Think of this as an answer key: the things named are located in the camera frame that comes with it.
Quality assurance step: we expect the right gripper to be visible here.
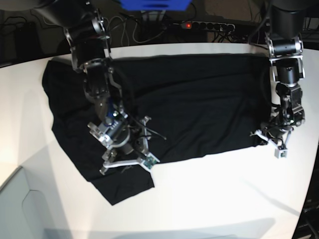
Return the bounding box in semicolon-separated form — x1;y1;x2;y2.
88;116;151;175

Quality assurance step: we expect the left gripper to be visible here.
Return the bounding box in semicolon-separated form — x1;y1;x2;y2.
250;123;294;150

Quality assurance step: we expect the black T-shirt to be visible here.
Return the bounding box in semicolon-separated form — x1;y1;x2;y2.
42;55;271;205

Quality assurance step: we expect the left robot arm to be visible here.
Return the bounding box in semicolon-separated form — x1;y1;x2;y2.
248;0;318;158

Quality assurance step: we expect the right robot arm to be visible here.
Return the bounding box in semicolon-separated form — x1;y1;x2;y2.
34;0;159;175

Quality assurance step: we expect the black power strip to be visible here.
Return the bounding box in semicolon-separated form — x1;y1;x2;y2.
181;21;236;32

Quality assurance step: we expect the blue box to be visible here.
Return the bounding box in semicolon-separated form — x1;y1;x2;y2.
120;0;191;11

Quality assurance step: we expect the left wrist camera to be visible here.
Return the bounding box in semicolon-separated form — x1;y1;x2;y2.
275;148;288;159

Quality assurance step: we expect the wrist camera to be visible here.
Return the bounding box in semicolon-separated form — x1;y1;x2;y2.
141;152;160;172
275;148;288;159

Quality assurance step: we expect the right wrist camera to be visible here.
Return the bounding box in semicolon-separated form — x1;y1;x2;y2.
141;152;160;172

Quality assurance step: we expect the grey cable on floor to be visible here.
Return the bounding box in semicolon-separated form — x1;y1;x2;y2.
104;14;165;48

